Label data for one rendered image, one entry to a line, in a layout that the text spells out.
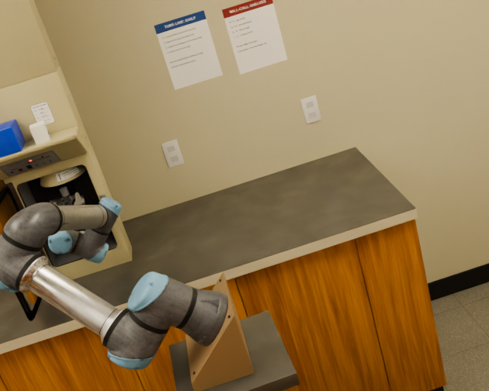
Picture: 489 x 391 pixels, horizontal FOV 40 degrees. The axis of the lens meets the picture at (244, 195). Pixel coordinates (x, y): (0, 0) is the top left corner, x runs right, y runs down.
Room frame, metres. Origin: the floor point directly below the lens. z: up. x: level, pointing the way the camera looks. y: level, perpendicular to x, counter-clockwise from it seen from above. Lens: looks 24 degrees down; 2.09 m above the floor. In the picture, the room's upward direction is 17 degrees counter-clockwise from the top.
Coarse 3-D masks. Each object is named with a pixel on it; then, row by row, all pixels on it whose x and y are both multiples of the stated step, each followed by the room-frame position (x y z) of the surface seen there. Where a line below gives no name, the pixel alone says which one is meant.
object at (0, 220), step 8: (0, 192) 2.22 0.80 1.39; (8, 200) 2.25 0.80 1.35; (0, 208) 2.16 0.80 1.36; (8, 208) 2.22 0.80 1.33; (0, 216) 2.13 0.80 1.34; (8, 216) 2.19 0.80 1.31; (0, 224) 2.11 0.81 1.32; (0, 232) 2.08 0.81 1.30; (24, 296) 2.03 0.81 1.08; (32, 296) 2.08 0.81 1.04; (32, 304) 2.06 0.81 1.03
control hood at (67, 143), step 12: (60, 132) 2.31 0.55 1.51; (72, 132) 2.26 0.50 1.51; (48, 144) 2.21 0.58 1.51; (60, 144) 2.22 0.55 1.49; (72, 144) 2.24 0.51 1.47; (84, 144) 2.30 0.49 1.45; (12, 156) 2.21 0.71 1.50; (24, 156) 2.22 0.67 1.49; (60, 156) 2.27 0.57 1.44; (72, 156) 2.29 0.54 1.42; (36, 168) 2.29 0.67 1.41
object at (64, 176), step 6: (72, 168) 2.37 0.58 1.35; (78, 168) 2.39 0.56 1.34; (84, 168) 2.42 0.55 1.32; (54, 174) 2.35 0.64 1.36; (60, 174) 2.35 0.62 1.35; (66, 174) 2.35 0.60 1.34; (72, 174) 2.36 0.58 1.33; (78, 174) 2.37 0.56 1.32; (42, 180) 2.38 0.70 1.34; (48, 180) 2.36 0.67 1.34; (54, 180) 2.35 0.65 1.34; (60, 180) 2.34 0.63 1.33; (66, 180) 2.34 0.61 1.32; (48, 186) 2.35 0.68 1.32
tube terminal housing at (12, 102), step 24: (0, 96) 2.32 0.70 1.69; (24, 96) 2.32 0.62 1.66; (48, 96) 2.33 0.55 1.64; (0, 120) 2.32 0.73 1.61; (24, 120) 2.32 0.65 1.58; (72, 120) 2.33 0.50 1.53; (48, 168) 2.32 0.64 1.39; (96, 168) 2.35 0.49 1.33; (96, 192) 2.33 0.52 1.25; (120, 240) 2.33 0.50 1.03; (72, 264) 2.32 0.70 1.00; (96, 264) 2.32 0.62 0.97; (120, 264) 2.33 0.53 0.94
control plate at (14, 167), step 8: (48, 152) 2.24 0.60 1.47; (24, 160) 2.23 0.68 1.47; (32, 160) 2.25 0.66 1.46; (40, 160) 2.26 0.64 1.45; (48, 160) 2.27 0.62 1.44; (56, 160) 2.28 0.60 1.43; (0, 168) 2.23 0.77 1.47; (8, 168) 2.25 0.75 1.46; (16, 168) 2.26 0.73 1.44; (24, 168) 2.27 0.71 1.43; (32, 168) 2.29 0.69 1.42
